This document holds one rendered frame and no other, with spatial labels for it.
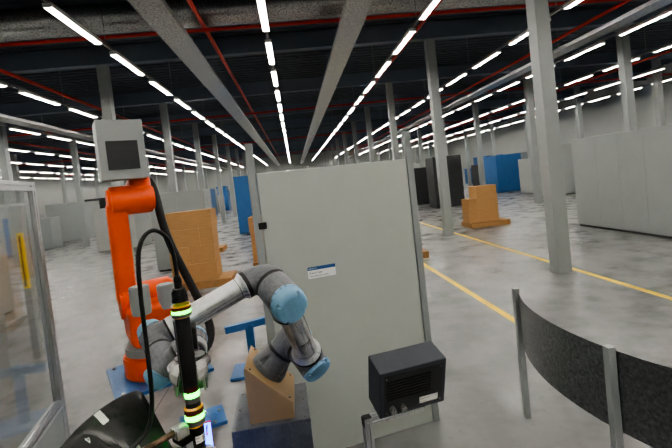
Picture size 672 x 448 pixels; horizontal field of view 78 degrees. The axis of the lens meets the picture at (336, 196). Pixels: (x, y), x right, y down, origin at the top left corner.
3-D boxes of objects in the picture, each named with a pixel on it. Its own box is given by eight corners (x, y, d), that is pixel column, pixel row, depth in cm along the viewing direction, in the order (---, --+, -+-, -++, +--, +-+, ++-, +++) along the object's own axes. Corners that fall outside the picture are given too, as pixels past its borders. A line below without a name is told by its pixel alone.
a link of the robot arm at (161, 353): (152, 368, 127) (180, 341, 129) (164, 396, 119) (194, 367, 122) (134, 360, 121) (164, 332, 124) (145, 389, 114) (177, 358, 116)
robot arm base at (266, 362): (253, 351, 179) (267, 332, 180) (281, 369, 182) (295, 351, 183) (252, 369, 164) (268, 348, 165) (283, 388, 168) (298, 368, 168)
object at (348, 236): (283, 468, 283) (244, 144, 274) (281, 463, 288) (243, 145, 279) (440, 420, 317) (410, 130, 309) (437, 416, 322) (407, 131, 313)
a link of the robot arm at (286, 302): (314, 345, 176) (281, 262, 141) (335, 371, 166) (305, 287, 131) (291, 364, 172) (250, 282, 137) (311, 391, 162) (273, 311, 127)
